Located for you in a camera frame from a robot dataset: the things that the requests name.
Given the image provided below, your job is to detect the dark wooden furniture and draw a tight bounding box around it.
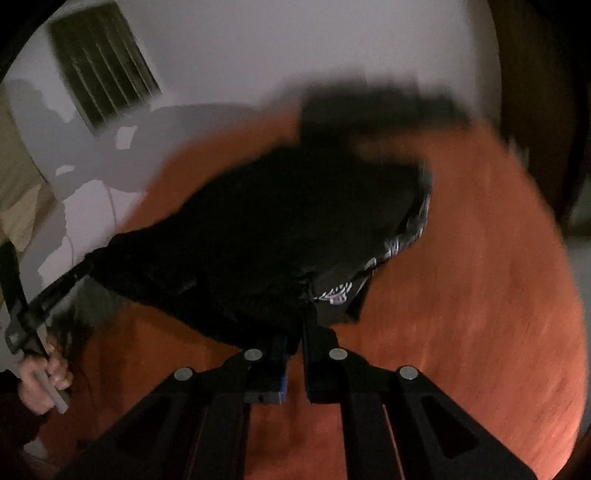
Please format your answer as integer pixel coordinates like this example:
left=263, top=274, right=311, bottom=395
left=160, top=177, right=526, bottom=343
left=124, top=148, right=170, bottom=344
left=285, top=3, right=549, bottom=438
left=489, top=0, right=591, bottom=232

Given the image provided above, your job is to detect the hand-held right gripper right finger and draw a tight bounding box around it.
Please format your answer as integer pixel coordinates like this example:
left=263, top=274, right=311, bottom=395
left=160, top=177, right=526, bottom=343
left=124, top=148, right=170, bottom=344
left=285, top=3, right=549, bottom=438
left=302, top=318, right=542, bottom=480

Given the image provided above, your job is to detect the person's left hand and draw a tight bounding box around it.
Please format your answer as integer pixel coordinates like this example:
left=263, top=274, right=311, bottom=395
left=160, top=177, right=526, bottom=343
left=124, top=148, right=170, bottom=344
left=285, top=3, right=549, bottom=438
left=16, top=352, right=75, bottom=416

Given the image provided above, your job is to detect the black printed garment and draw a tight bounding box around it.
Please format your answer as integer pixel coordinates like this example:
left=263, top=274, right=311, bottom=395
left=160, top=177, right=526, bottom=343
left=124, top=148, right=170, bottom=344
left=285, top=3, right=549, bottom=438
left=88, top=82, right=469, bottom=352

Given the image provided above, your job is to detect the orange blanket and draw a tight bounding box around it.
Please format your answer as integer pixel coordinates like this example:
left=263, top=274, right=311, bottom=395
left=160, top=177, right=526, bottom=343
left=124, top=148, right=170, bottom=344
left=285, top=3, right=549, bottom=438
left=39, top=108, right=583, bottom=480

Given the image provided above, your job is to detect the beige curtain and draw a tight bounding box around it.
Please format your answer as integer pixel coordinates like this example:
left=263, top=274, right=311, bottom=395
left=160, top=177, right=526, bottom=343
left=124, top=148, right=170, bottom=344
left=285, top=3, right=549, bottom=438
left=0, top=88, right=58, bottom=259

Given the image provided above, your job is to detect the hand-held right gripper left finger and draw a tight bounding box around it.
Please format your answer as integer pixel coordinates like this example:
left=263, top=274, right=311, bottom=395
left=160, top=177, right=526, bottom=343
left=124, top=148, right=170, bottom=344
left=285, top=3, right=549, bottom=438
left=55, top=336, right=291, bottom=480

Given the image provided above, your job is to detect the person's left forearm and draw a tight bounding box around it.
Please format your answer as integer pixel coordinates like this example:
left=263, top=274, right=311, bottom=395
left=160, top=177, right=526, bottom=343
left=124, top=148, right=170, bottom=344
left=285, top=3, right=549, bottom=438
left=0, top=369, right=44, bottom=462

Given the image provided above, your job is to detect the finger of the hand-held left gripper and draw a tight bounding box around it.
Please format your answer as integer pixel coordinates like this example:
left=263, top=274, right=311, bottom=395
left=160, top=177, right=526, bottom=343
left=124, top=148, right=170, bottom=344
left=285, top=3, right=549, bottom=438
left=24, top=257, right=97, bottom=320

